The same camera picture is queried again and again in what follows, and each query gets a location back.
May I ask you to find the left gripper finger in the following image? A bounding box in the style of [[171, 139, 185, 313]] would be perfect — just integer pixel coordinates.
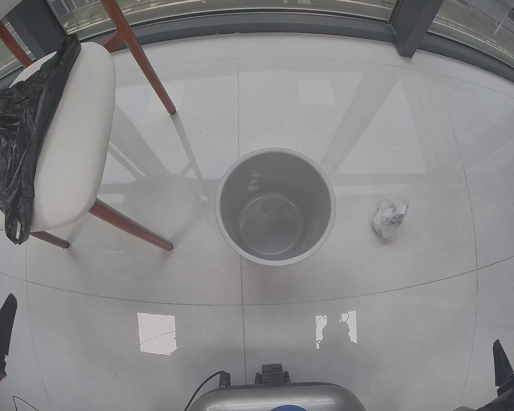
[[0, 294, 18, 361]]

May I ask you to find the white paper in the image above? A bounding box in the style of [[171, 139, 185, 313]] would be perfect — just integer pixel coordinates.
[[372, 200, 409, 240]]

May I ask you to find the black plastic bag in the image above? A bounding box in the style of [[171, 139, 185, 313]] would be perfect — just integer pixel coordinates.
[[0, 34, 82, 245]]

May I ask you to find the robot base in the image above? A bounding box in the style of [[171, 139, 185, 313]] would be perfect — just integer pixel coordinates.
[[192, 362, 367, 411]]

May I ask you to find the grey trash bin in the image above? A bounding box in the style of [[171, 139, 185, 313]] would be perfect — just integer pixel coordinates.
[[214, 147, 337, 267]]

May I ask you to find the white cushioned wooden chair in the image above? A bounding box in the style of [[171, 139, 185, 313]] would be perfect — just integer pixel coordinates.
[[0, 0, 176, 252]]

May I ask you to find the black cable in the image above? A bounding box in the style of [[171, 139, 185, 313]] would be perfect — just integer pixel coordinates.
[[183, 370, 232, 411]]

